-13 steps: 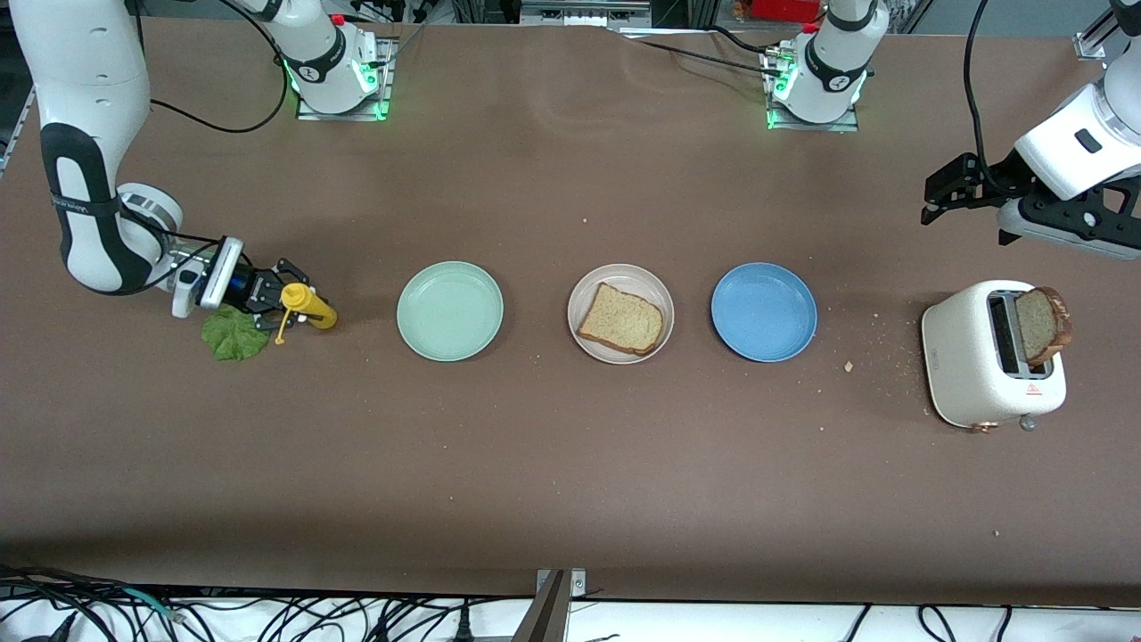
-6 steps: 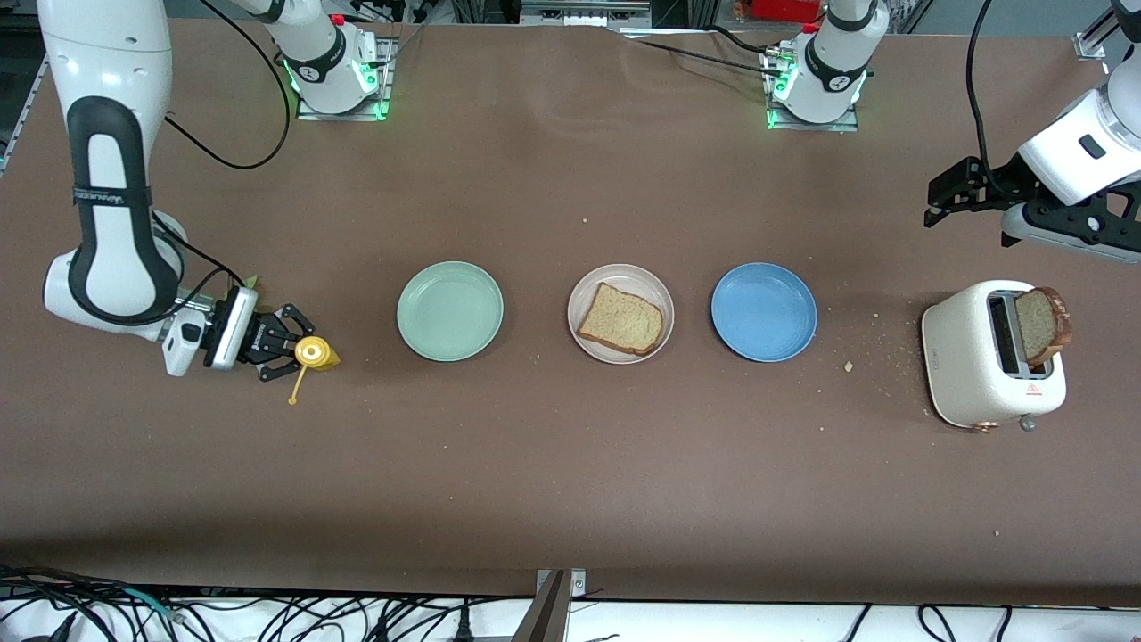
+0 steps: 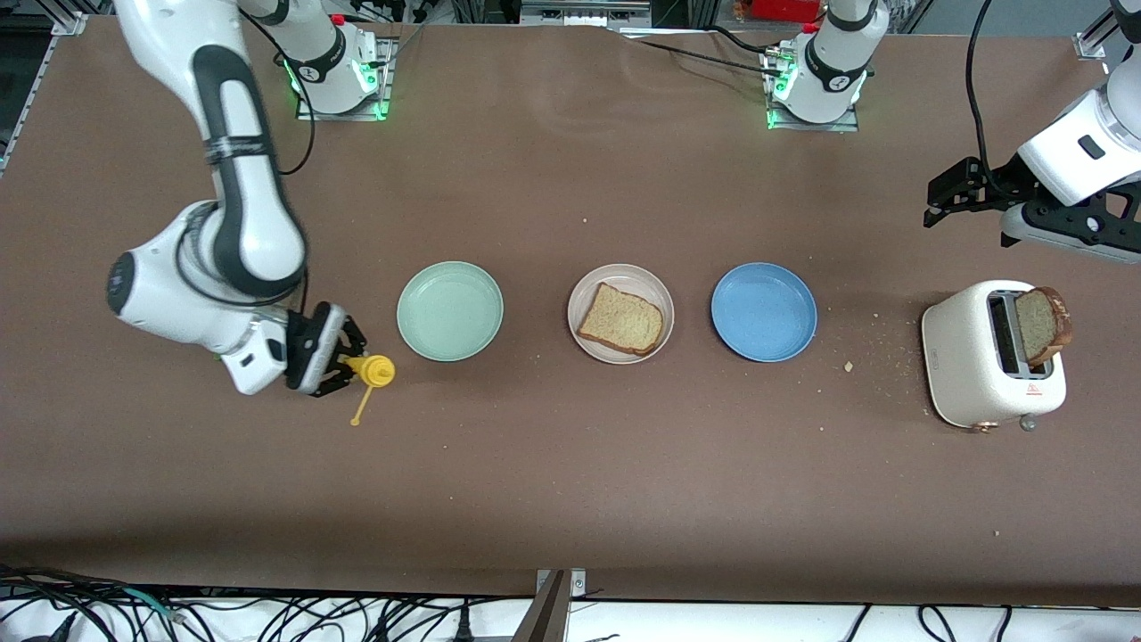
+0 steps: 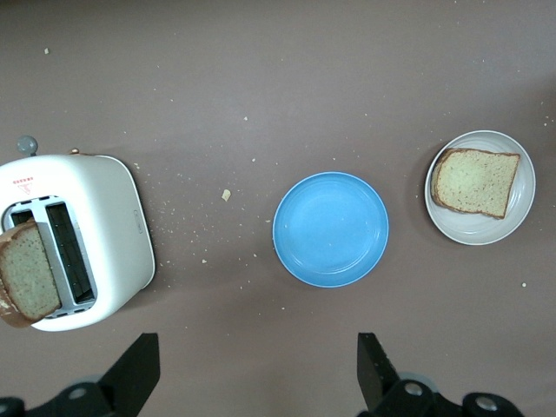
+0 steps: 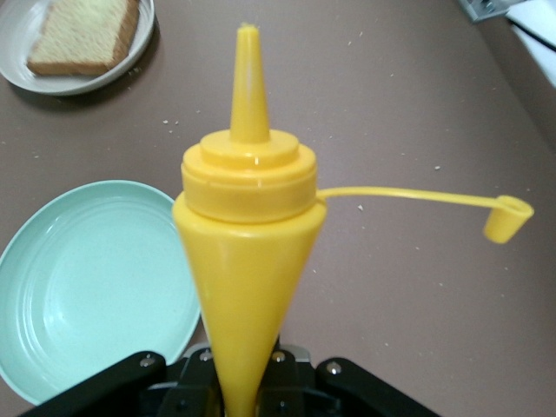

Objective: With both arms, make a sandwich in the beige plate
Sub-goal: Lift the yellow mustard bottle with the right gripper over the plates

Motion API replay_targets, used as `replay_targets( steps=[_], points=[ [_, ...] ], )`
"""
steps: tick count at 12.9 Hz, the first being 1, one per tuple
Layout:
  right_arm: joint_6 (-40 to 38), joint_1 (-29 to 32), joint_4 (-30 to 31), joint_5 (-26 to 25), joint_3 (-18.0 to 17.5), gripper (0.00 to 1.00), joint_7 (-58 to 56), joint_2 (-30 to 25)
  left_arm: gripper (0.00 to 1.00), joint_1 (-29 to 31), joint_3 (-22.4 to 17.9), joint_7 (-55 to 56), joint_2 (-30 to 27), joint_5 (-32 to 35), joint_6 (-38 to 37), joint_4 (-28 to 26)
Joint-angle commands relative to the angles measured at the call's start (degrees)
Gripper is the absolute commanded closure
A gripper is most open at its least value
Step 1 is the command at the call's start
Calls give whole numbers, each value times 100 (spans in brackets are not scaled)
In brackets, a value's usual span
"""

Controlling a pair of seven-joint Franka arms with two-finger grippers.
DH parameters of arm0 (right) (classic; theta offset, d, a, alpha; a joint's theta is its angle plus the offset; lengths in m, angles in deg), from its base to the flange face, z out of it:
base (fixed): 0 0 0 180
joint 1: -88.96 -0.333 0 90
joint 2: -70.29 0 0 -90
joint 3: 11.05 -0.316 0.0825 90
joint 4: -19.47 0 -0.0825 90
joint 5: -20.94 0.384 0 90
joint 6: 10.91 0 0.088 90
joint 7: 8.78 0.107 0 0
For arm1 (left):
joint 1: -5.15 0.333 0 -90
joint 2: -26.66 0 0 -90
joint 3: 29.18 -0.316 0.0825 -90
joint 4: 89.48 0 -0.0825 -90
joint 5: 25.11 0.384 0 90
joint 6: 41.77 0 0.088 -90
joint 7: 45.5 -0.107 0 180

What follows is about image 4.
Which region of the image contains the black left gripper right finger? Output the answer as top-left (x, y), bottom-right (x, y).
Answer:
top-left (357, 332), bottom-right (522, 417)

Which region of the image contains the beige plate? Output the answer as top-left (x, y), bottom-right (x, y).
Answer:
top-left (424, 129), bottom-right (537, 247)

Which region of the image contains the blue plate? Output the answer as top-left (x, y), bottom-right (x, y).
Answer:
top-left (272, 171), bottom-right (390, 289)

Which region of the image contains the white toaster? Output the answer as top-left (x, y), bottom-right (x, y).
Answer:
top-left (0, 136), bottom-right (156, 334)

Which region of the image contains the light crust bread slice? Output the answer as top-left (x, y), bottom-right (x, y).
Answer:
top-left (430, 148), bottom-right (521, 221)

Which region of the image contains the dark crust bread slice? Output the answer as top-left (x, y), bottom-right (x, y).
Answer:
top-left (0, 216), bottom-right (63, 329)

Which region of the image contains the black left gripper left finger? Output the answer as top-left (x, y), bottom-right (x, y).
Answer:
top-left (0, 333), bottom-right (161, 417)

